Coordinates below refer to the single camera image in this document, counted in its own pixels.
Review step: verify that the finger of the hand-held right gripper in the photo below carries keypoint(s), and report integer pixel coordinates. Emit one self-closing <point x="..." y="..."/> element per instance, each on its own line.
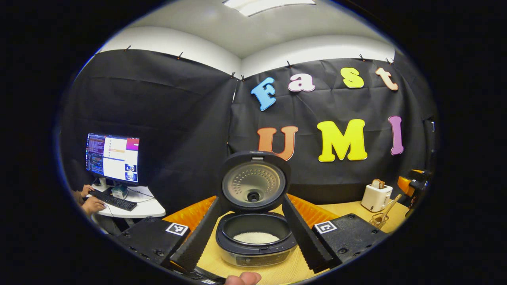
<point x="418" y="184"/>

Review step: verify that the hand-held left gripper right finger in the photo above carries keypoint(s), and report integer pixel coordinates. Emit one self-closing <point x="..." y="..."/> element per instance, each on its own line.
<point x="303" y="237"/>

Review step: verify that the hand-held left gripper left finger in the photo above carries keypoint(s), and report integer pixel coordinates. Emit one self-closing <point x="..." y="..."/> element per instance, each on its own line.
<point x="198" y="237"/>

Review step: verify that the wooden spoon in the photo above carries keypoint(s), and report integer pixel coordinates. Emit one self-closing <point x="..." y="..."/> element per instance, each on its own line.
<point x="390" y="206"/>

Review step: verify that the white rice pile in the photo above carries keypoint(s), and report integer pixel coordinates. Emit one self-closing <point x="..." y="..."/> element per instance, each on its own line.
<point x="256" y="238"/>

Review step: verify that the dark grey rice cooker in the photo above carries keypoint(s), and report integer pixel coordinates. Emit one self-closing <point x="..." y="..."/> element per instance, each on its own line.
<point x="253" y="182"/>

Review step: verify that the toasted bread slice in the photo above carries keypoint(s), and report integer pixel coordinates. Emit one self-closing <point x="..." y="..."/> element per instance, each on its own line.
<point x="378" y="183"/>

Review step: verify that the white toaster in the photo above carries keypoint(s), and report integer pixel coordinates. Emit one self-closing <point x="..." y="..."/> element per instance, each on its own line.
<point x="375" y="198"/>

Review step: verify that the white side desk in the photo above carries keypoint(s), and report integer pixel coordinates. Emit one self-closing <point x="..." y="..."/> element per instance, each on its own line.
<point x="148" y="208"/>

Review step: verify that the small teal box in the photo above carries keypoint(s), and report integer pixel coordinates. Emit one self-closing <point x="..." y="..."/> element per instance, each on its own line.
<point x="119" y="192"/>

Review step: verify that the black keyboard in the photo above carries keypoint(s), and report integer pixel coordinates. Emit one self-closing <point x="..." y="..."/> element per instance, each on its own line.
<point x="115" y="200"/>

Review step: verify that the computer monitor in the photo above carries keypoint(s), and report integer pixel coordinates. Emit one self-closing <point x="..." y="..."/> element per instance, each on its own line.
<point x="113" y="158"/>

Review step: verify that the black backdrop cloth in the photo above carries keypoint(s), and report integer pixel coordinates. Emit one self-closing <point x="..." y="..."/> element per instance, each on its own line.
<point x="178" y="118"/>

